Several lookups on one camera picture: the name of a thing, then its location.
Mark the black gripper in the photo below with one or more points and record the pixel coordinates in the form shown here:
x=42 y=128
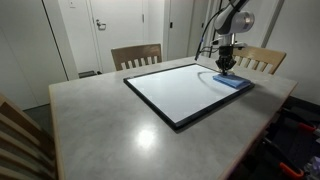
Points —
x=226 y=53

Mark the blue microfibre cloth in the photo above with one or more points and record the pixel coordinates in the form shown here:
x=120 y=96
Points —
x=233 y=81

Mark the light wooden slat chair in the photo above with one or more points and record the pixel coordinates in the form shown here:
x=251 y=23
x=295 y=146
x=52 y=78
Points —
x=20 y=133
x=260 y=53

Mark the black framed whiteboard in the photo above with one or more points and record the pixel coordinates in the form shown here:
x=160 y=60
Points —
x=180 y=93

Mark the white closet door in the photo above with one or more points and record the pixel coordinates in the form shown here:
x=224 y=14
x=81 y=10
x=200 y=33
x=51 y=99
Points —
x=181 y=33

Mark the black door latch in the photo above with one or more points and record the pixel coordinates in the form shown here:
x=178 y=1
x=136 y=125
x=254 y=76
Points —
x=171 y=25

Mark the brown wooden slat chair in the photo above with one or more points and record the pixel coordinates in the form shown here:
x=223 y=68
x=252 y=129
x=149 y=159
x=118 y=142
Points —
x=136 y=52

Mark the black clamp orange grip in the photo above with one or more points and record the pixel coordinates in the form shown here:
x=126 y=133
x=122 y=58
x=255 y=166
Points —
x=306 y=127
x=291 y=170

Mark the white door with lever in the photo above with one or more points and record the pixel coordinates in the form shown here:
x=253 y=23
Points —
x=120 y=20

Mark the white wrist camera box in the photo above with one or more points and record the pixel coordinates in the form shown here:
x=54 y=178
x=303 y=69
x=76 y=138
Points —
x=240 y=44

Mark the small white wall switch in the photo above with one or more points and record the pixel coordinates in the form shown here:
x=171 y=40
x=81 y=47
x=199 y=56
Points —
x=72 y=3

